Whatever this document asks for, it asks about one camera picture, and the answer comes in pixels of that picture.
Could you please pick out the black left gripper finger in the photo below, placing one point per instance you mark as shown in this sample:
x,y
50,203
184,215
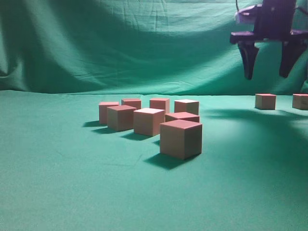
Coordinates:
x,y
248,53

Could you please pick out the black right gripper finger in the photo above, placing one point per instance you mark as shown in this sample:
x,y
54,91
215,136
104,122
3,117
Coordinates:
x,y
291,52

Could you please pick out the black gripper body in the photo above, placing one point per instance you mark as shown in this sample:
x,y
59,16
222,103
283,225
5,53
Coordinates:
x,y
274,22

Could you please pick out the pink cube column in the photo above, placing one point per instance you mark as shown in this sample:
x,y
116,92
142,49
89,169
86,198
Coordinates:
x,y
181,139
146,121
300,101
265,101

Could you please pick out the pink cube moved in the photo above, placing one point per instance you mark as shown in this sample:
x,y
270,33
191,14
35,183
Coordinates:
x,y
186,105
120,118
103,111
160,103
133,102

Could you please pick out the pink cube column second-far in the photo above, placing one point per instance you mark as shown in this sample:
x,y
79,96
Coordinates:
x,y
182,116

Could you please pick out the green cloth backdrop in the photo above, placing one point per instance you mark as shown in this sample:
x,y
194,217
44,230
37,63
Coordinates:
x,y
60,170

